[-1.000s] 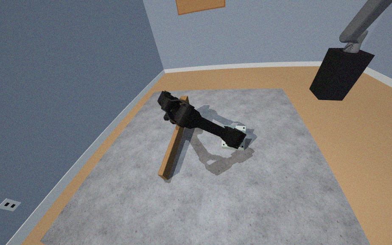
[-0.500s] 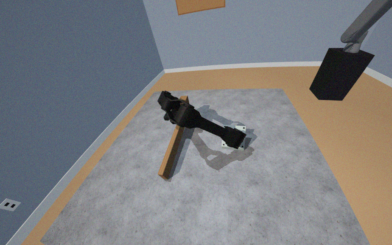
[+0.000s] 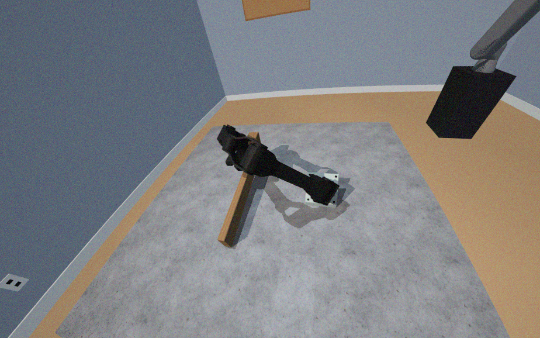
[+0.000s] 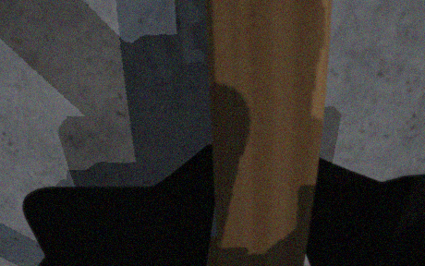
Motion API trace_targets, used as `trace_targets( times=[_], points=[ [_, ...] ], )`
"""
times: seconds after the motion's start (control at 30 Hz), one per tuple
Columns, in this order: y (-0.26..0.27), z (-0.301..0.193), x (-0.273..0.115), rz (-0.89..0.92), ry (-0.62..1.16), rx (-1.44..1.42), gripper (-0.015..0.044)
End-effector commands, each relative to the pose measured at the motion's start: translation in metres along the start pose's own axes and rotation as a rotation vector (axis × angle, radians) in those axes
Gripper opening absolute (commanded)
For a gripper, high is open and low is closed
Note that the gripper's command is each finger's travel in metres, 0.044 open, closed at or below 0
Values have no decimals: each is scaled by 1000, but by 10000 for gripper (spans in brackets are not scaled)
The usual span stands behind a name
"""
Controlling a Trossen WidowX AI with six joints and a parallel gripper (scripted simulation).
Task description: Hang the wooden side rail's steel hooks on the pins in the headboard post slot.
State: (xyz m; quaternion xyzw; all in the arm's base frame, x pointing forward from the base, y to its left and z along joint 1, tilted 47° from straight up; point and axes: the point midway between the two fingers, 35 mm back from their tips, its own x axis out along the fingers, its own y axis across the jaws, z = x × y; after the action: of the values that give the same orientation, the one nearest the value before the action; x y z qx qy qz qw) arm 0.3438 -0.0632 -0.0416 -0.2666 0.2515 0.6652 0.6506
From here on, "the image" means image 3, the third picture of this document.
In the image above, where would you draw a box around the brown wooden post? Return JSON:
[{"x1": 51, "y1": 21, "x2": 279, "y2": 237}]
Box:
[{"x1": 247, "y1": 132, "x2": 261, "y2": 145}]

